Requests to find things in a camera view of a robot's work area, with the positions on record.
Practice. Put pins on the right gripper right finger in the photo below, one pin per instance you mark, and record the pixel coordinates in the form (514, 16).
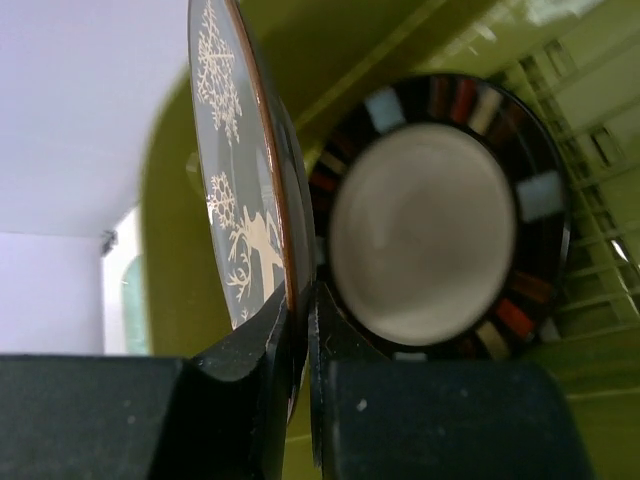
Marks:
(414, 418)

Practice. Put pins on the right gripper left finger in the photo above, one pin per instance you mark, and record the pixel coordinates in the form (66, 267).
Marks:
(165, 400)

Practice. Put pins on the pale green rectangular plate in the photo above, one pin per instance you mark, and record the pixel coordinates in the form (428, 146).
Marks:
(135, 309)

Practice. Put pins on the cream plate with striped rim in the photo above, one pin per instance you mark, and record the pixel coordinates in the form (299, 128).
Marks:
(442, 216)

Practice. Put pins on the grey reindeer snowflake plate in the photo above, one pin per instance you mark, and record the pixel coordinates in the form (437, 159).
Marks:
(255, 185)

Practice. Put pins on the olive green plastic bin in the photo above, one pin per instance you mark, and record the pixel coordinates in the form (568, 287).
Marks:
(574, 63)

